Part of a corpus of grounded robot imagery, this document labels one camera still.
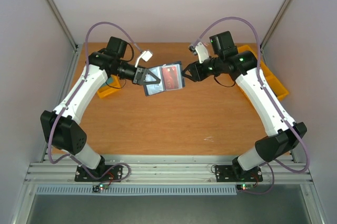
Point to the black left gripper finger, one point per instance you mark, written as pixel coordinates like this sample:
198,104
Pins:
153,74
145,83

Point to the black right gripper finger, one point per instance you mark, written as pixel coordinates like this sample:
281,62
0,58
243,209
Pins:
188,76
188,69

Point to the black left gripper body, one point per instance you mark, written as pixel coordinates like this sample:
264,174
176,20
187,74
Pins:
138,77

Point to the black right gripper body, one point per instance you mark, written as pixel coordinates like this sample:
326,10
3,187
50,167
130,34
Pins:
198,70

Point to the red VIP card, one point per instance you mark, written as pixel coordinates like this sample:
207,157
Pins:
172,77

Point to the blue leather card holder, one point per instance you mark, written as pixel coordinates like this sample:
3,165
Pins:
159,88

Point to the teal credit card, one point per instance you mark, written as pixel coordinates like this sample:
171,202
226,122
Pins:
113,79

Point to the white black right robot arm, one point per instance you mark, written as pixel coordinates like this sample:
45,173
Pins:
283,133

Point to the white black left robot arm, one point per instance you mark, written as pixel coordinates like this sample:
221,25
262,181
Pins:
61,127

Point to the yellow bin left side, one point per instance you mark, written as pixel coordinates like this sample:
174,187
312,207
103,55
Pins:
107,89

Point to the yellow bin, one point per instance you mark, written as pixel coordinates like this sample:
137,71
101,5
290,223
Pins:
266,71
277,87
107,89
244,48

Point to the yellow bin far right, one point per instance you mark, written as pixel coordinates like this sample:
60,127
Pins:
244,48

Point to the yellow bin middle right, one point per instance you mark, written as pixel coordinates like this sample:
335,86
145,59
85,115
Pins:
266,71

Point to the yellow bin near right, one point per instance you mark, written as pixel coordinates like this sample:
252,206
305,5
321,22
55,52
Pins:
277,87

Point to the left small circuit board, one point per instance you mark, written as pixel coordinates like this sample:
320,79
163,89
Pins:
100,188

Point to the small circuit board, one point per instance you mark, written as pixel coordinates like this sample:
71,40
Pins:
245,186
100,188

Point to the right small circuit board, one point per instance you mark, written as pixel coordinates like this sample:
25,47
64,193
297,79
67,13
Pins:
245,186

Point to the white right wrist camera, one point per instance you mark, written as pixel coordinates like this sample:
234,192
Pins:
200,51

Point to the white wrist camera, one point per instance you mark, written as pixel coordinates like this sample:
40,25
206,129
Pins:
145,56
200,51

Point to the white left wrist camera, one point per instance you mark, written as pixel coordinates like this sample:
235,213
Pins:
145,56

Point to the left aluminium corner post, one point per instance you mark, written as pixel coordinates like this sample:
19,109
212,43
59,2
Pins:
54,9

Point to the aluminium corner post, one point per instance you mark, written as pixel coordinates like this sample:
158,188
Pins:
276,21
54,9

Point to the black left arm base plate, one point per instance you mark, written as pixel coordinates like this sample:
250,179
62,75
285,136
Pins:
102,173

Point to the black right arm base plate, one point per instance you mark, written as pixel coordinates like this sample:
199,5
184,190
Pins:
226,173

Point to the aluminium rail base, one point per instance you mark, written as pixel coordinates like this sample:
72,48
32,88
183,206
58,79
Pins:
160,169

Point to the right aluminium corner post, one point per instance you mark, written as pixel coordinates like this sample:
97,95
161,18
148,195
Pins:
276,21

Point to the grey slotted cable duct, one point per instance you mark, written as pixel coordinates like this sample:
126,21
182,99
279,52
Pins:
138,190

